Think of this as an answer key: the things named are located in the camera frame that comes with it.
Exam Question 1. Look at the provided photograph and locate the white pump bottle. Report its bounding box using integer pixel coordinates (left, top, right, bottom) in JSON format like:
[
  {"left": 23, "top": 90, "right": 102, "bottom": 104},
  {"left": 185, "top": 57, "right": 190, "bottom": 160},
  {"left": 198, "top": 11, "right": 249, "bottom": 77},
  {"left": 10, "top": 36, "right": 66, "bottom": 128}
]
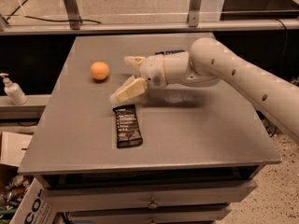
[{"left": 0, "top": 73, "right": 27, "bottom": 105}]

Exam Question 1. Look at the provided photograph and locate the printed cardboard box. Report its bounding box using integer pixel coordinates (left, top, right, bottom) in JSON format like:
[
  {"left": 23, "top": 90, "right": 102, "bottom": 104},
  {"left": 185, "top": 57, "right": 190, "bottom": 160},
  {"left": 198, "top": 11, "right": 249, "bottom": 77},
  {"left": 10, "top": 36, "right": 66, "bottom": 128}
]
[{"left": 9, "top": 179, "right": 57, "bottom": 224}]

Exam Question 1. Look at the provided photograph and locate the horizontal metal rail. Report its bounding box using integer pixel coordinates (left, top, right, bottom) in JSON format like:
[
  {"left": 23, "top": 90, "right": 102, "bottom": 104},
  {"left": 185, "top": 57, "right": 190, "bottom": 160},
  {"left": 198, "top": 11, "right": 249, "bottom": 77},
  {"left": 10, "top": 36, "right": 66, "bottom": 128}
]
[{"left": 0, "top": 19, "right": 299, "bottom": 35}]

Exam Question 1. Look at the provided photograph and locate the blue rxbar blueberry wrapper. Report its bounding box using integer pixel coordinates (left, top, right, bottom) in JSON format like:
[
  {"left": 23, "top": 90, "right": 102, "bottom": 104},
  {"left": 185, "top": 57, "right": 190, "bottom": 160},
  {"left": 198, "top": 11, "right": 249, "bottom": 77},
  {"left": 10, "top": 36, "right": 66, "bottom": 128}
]
[{"left": 155, "top": 49, "right": 186, "bottom": 56}]

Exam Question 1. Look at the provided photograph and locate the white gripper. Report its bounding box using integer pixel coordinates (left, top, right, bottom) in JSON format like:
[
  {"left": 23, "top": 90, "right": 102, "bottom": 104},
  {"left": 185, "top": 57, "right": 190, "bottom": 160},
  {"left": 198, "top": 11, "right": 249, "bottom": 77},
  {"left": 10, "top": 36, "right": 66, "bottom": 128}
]
[{"left": 110, "top": 55, "right": 167, "bottom": 104}]

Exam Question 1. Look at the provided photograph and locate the white cardboard box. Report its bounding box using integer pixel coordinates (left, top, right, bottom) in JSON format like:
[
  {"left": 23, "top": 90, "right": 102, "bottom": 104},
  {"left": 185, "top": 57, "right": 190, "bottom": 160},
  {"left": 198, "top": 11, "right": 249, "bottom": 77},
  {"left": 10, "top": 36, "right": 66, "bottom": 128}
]
[{"left": 0, "top": 132, "right": 32, "bottom": 167}]

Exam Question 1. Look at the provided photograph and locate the left metal railing post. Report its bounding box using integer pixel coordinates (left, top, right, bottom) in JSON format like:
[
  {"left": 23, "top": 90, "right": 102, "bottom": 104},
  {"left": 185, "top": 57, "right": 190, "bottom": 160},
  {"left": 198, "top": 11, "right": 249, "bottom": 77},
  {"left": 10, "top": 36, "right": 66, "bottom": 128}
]
[{"left": 63, "top": 0, "right": 82, "bottom": 30}]

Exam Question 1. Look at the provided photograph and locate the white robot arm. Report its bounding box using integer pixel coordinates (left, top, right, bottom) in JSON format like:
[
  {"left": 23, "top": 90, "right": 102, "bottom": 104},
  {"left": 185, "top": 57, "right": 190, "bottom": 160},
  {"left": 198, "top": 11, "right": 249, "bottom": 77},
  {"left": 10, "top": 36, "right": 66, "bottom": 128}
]
[{"left": 110, "top": 37, "right": 299, "bottom": 143}]

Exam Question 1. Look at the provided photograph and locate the right metal railing post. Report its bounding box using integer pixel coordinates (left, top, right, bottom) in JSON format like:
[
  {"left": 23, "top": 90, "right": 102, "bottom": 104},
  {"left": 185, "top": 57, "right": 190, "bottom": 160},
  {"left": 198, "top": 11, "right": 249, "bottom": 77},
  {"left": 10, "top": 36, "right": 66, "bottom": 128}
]
[{"left": 187, "top": 0, "right": 202, "bottom": 27}]

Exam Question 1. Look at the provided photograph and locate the black floor cable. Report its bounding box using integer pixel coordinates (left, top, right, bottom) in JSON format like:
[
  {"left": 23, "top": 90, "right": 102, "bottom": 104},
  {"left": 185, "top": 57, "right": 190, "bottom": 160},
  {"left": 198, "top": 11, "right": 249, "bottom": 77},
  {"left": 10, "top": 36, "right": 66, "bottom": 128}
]
[{"left": 5, "top": 0, "right": 102, "bottom": 25}]

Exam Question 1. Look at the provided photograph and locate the grey drawer cabinet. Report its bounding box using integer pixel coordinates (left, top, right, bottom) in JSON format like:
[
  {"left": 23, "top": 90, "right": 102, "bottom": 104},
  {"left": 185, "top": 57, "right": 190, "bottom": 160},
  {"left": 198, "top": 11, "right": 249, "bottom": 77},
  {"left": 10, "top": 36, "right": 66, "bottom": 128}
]
[{"left": 20, "top": 34, "right": 280, "bottom": 224}]

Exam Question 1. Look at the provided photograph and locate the left side shelf ledge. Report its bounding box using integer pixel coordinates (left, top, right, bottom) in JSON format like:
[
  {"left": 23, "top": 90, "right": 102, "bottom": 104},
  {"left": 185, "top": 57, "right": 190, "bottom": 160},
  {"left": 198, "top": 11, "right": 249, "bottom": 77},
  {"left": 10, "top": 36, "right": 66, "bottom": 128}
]
[{"left": 0, "top": 94, "right": 50, "bottom": 119}]

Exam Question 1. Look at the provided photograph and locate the upper drawer knob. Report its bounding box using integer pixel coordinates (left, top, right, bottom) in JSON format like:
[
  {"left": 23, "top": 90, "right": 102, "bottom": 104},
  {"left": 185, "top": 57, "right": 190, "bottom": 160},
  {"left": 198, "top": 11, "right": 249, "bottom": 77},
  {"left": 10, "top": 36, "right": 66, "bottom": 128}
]
[{"left": 148, "top": 199, "right": 158, "bottom": 209}]

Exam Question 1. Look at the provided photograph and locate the black rxbar chocolate wrapper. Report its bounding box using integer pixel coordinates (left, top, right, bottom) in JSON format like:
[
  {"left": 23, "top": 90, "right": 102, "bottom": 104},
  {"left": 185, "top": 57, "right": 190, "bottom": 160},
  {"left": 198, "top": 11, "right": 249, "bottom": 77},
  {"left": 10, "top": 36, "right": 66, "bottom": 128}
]
[{"left": 113, "top": 105, "right": 143, "bottom": 148}]

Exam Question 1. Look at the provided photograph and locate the drawer knob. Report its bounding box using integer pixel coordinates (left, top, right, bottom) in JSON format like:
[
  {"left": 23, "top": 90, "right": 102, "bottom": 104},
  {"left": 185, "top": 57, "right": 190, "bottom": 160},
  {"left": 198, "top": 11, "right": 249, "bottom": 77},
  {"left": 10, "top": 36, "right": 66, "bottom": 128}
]
[
  {"left": 148, "top": 199, "right": 158, "bottom": 209},
  {"left": 149, "top": 217, "right": 157, "bottom": 224}
]

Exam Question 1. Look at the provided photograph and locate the orange fruit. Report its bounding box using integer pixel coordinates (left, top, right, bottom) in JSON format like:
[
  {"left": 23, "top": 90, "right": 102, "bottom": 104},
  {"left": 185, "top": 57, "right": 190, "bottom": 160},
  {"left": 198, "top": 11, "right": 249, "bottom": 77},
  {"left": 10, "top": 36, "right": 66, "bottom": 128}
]
[{"left": 90, "top": 62, "right": 110, "bottom": 80}]

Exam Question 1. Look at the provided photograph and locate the metal railing post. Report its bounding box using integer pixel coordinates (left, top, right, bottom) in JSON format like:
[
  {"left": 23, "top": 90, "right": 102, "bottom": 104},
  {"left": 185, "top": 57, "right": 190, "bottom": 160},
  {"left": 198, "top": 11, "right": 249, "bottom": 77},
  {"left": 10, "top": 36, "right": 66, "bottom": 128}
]
[
  {"left": 187, "top": 0, "right": 202, "bottom": 27},
  {"left": 63, "top": 0, "right": 82, "bottom": 30}
]

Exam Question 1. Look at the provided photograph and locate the lower drawer knob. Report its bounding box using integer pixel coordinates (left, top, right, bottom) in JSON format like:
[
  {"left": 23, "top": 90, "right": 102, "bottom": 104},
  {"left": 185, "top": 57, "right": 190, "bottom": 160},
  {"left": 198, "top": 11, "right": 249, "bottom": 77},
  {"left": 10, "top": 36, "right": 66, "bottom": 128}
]
[{"left": 149, "top": 217, "right": 157, "bottom": 224}]

